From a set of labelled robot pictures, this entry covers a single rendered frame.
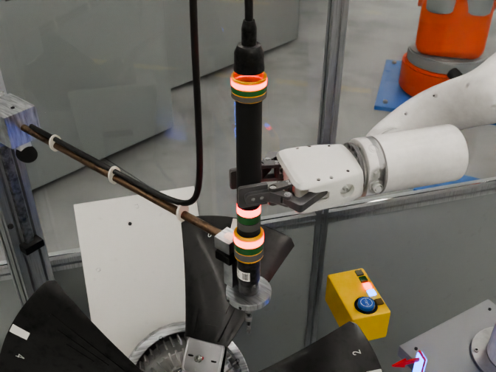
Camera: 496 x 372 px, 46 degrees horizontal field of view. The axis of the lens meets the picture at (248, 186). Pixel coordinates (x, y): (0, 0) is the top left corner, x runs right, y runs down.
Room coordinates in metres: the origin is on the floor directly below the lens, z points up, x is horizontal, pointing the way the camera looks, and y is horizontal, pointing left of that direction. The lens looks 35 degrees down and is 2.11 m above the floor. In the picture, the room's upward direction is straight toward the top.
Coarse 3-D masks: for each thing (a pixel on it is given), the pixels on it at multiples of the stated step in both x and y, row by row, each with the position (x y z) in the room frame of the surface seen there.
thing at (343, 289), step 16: (352, 272) 1.10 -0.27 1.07; (336, 288) 1.05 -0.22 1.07; (352, 288) 1.05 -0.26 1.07; (336, 304) 1.03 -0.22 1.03; (352, 304) 0.99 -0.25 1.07; (384, 304) 0.99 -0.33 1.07; (336, 320) 1.02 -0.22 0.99; (352, 320) 0.95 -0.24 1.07; (368, 320) 0.95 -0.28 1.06; (384, 320) 0.97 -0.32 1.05; (368, 336) 0.96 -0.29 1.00; (384, 336) 0.97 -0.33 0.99
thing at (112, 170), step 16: (192, 0) 0.70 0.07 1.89; (192, 16) 0.70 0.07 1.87; (192, 32) 0.70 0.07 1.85; (192, 48) 0.71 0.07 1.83; (192, 64) 0.71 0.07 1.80; (32, 128) 0.99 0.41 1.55; (64, 144) 0.93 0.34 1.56; (96, 160) 0.87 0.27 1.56; (112, 176) 0.84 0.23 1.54; (128, 176) 0.82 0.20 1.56; (160, 192) 0.77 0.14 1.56
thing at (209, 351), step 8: (192, 344) 0.72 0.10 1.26; (200, 344) 0.71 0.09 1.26; (208, 344) 0.70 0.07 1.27; (216, 344) 0.69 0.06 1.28; (192, 352) 0.71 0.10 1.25; (200, 352) 0.70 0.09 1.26; (208, 352) 0.69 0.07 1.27; (216, 352) 0.68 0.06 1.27; (184, 360) 0.70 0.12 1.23; (192, 360) 0.69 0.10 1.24; (208, 360) 0.68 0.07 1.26; (216, 360) 0.67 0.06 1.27; (184, 368) 0.69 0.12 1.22; (192, 368) 0.68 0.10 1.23; (200, 368) 0.67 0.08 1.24; (208, 368) 0.67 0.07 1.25; (216, 368) 0.66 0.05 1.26
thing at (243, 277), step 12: (252, 24) 0.65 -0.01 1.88; (252, 36) 0.64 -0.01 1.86; (240, 48) 0.64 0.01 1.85; (252, 48) 0.64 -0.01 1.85; (240, 60) 0.64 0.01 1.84; (252, 60) 0.64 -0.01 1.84; (240, 72) 0.64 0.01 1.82; (252, 72) 0.63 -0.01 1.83; (240, 264) 0.64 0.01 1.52; (252, 264) 0.64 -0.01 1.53; (240, 276) 0.64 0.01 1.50; (252, 276) 0.64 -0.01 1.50; (240, 288) 0.64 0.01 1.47; (252, 288) 0.64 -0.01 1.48
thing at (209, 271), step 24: (216, 216) 0.88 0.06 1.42; (192, 240) 0.86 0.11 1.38; (264, 240) 0.82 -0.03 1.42; (288, 240) 0.82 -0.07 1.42; (192, 264) 0.83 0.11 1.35; (216, 264) 0.81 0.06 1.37; (264, 264) 0.78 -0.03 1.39; (192, 288) 0.80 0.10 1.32; (216, 288) 0.77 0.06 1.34; (192, 312) 0.76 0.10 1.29; (216, 312) 0.74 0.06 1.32; (240, 312) 0.72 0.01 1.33; (192, 336) 0.73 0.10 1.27; (216, 336) 0.70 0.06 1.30
